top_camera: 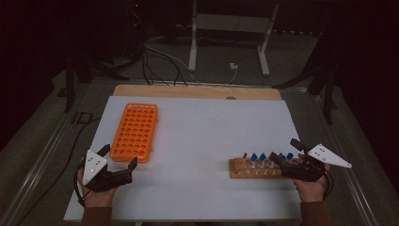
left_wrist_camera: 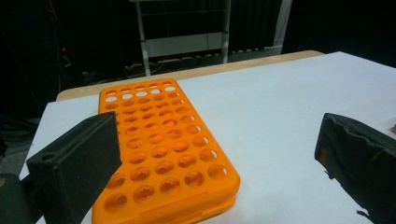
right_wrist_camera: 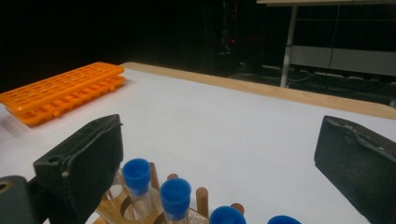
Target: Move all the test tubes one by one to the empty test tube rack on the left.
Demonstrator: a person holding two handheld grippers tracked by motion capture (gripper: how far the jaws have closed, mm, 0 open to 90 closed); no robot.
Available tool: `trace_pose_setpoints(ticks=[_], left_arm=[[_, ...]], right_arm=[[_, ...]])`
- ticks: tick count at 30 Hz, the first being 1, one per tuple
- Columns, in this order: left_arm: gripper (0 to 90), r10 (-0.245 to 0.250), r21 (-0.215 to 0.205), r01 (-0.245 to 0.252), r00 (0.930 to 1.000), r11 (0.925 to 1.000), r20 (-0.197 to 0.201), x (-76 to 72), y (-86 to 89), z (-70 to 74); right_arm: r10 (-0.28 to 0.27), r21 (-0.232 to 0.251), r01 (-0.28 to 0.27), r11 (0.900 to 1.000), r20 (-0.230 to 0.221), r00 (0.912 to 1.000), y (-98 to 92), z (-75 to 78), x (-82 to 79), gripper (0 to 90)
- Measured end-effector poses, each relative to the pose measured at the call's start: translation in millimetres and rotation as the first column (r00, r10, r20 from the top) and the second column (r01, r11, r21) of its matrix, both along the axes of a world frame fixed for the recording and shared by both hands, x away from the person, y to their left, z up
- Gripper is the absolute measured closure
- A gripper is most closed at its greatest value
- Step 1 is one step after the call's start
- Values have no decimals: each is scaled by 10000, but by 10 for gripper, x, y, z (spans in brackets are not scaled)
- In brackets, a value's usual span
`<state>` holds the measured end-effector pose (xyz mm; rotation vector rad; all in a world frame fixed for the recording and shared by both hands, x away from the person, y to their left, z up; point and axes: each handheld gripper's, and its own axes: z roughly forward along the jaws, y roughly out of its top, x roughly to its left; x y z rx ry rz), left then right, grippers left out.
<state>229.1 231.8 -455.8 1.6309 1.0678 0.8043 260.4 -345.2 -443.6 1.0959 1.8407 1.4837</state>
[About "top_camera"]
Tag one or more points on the person's right hand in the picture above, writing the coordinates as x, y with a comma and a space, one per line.
310, 190

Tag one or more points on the blue capped glass test tube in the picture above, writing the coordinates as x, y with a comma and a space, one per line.
253, 156
282, 157
262, 156
290, 155

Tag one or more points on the white metal stand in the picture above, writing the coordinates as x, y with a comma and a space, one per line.
232, 22

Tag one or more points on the white table sheet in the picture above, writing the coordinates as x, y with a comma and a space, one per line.
200, 132

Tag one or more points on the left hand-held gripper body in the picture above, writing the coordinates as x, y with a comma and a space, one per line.
94, 164

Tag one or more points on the person's left hand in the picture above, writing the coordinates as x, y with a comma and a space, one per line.
95, 198

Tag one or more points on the wooden test tube rack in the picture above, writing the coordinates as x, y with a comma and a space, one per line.
251, 172

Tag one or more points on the orange plastic test tube rack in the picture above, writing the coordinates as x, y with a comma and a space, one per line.
135, 132

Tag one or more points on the dark equipment with red light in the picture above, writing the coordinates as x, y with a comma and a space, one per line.
136, 19

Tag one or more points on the black tripod stand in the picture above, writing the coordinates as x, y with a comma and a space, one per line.
69, 84
327, 91

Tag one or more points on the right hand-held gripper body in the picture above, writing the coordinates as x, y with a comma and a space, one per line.
302, 172

